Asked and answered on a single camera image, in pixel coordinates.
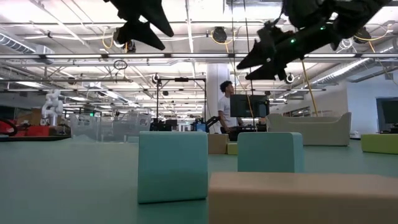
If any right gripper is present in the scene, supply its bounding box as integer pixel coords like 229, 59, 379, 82
236, 18, 324, 81

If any yellow cube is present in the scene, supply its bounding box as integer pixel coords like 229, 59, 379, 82
226, 142, 239, 156

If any short orange block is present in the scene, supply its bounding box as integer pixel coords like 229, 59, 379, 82
207, 172, 398, 224
207, 133, 230, 155

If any teal cube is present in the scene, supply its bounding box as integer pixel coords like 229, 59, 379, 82
137, 131, 209, 205
237, 131, 305, 174

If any long ceiling light strip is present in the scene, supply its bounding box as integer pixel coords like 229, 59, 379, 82
4, 88, 327, 93
0, 52, 398, 60

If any black monitor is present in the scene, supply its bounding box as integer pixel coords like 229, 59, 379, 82
229, 94, 271, 118

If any person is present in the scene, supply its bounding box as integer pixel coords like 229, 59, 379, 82
216, 80, 246, 134

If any grey plastic bin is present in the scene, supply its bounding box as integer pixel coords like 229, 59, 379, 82
266, 111, 353, 147

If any clear plastic bin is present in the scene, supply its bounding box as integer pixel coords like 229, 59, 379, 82
68, 112, 152, 143

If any red equipment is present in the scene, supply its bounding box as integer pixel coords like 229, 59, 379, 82
0, 117, 50, 138

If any green table mat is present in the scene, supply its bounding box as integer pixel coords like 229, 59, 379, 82
0, 136, 398, 224

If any black hanging ring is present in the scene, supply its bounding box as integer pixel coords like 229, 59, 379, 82
113, 59, 129, 71

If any yellow cable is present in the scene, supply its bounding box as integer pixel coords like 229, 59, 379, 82
300, 58, 320, 116

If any black camera frame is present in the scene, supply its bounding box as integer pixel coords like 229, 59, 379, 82
156, 77, 207, 131

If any silver ceiling duct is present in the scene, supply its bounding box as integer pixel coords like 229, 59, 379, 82
0, 30, 55, 56

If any large dark wall screen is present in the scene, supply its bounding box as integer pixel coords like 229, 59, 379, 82
375, 96, 398, 133

